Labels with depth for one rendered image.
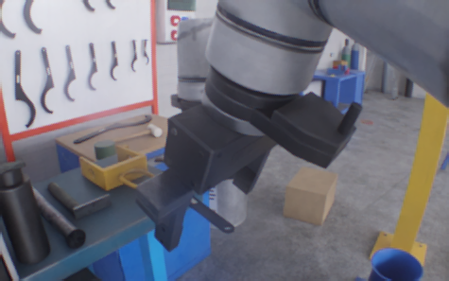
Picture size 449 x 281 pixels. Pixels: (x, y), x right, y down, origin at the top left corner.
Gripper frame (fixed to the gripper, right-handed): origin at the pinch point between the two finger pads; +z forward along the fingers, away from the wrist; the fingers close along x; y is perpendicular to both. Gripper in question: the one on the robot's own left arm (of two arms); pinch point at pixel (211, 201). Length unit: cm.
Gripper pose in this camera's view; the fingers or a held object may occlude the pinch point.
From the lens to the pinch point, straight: 35.8
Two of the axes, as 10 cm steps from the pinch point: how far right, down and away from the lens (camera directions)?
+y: -7.2, -5.7, 4.0
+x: -6.5, 3.5, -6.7
